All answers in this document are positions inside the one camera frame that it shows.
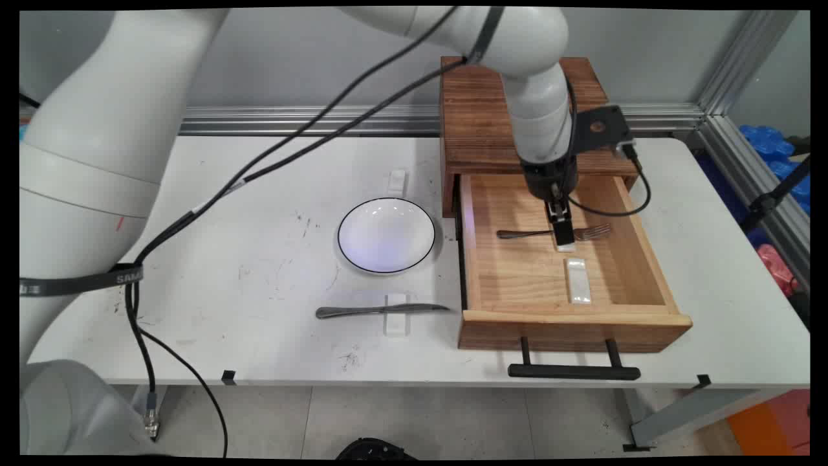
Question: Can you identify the pink red bag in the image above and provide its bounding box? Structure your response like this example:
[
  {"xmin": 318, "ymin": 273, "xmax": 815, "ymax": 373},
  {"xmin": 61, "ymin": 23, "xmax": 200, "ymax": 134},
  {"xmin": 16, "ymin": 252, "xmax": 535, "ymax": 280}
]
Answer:
[{"xmin": 757, "ymin": 243, "xmax": 803, "ymax": 297}]

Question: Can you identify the black round floor object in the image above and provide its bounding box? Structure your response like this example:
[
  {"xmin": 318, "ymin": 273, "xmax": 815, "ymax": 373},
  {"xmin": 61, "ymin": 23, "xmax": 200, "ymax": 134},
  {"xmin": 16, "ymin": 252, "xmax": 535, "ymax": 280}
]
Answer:
[{"xmin": 335, "ymin": 438, "xmax": 418, "ymax": 461}]

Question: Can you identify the blue bubble wrap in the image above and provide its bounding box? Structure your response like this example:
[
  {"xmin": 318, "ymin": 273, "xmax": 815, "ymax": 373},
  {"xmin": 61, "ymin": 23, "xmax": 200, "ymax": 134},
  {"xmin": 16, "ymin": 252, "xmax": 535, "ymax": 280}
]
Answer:
[{"xmin": 739, "ymin": 124, "xmax": 811, "ymax": 216}]

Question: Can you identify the black drawer handle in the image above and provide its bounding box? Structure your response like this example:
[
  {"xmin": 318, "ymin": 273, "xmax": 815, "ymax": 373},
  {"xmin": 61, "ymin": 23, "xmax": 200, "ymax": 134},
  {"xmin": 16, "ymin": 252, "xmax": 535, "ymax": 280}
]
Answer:
[{"xmin": 508, "ymin": 337, "xmax": 642, "ymax": 381}]

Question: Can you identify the long aluminium frame rail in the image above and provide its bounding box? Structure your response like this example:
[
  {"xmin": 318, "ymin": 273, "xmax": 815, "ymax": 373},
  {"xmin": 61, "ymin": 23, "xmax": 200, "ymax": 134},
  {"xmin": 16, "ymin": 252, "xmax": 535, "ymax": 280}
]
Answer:
[{"xmin": 19, "ymin": 102, "xmax": 706, "ymax": 137}]

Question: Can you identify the orange box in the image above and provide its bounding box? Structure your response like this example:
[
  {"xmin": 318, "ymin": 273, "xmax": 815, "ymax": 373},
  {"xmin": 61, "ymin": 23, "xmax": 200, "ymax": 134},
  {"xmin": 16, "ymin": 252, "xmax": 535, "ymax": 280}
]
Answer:
[{"xmin": 726, "ymin": 388, "xmax": 811, "ymax": 456}]

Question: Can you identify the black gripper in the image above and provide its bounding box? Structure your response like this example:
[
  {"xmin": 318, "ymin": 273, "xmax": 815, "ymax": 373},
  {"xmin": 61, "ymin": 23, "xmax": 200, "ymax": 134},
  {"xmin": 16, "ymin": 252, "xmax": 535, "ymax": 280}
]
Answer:
[{"xmin": 521, "ymin": 154, "xmax": 578, "ymax": 249}]

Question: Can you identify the grey lanyard strap with print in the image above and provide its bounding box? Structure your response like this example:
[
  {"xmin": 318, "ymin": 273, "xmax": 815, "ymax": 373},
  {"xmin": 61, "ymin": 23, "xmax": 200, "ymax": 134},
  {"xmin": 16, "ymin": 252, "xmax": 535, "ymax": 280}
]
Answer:
[{"xmin": 19, "ymin": 263, "xmax": 145, "ymax": 298}]

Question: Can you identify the dark strap around forearm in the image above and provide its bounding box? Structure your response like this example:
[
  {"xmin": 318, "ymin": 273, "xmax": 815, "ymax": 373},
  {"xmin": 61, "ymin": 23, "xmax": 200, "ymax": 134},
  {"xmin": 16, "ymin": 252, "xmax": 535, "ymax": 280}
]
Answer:
[{"xmin": 466, "ymin": 6, "xmax": 506, "ymax": 65}]

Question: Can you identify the white plate with black rim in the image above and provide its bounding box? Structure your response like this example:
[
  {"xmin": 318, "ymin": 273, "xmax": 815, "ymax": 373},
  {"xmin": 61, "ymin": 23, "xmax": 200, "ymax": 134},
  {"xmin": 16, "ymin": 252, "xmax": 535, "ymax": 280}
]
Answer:
[{"xmin": 337, "ymin": 197, "xmax": 436, "ymax": 274}]

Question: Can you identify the grey table leg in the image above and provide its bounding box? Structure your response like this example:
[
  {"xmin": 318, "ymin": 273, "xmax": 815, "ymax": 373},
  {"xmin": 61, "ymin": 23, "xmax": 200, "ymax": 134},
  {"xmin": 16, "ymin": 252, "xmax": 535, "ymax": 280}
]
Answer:
[{"xmin": 622, "ymin": 387, "xmax": 796, "ymax": 452}]

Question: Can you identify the slanted aluminium frame rail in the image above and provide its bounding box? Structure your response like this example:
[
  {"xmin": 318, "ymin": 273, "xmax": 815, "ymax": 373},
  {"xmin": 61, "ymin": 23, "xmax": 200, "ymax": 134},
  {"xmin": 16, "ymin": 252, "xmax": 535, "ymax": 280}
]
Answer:
[{"xmin": 695, "ymin": 10, "xmax": 811, "ymax": 292}]

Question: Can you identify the silver fork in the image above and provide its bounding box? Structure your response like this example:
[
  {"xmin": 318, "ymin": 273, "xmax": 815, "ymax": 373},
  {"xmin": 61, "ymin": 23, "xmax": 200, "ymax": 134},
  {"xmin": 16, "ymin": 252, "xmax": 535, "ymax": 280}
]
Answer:
[{"xmin": 496, "ymin": 223, "xmax": 613, "ymax": 242}]

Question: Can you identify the light wooden drawer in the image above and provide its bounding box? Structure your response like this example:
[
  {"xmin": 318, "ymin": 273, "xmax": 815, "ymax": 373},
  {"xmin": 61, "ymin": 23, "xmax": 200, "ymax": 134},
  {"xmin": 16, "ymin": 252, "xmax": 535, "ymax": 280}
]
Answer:
[{"xmin": 456, "ymin": 173, "xmax": 693, "ymax": 354}]

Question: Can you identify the dark wooden cabinet box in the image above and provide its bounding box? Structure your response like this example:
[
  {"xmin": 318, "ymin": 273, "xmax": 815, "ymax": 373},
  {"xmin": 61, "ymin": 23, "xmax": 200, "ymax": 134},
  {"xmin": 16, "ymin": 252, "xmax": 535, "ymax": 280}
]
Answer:
[{"xmin": 440, "ymin": 56, "xmax": 643, "ymax": 219}]

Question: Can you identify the silver table knife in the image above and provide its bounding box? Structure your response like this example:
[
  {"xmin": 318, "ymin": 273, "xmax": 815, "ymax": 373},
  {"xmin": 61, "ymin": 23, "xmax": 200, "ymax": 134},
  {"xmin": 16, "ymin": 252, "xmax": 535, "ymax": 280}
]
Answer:
[{"xmin": 315, "ymin": 303, "xmax": 451, "ymax": 320}]

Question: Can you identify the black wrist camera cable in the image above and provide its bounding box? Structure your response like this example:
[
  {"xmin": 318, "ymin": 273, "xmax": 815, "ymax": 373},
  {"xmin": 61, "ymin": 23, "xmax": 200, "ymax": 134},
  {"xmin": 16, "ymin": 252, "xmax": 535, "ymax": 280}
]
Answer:
[{"xmin": 564, "ymin": 76, "xmax": 652, "ymax": 218}]

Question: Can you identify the black tripod stand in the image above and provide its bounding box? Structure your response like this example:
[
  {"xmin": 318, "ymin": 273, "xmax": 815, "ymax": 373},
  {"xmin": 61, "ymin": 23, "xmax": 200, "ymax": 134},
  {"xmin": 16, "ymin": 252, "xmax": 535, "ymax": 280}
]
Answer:
[{"xmin": 739, "ymin": 136, "xmax": 811, "ymax": 235}]

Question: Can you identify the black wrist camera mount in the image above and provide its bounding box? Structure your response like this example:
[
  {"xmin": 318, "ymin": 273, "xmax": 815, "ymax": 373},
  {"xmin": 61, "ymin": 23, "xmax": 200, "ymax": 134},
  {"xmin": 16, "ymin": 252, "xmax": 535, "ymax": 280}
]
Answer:
[{"xmin": 572, "ymin": 104, "xmax": 638, "ymax": 160}]

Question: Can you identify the long black arm cable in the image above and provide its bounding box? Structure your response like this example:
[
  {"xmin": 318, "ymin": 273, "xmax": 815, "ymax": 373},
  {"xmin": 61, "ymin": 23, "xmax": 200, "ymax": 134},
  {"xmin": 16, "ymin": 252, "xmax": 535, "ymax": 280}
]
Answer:
[{"xmin": 124, "ymin": 6, "xmax": 468, "ymax": 458}]

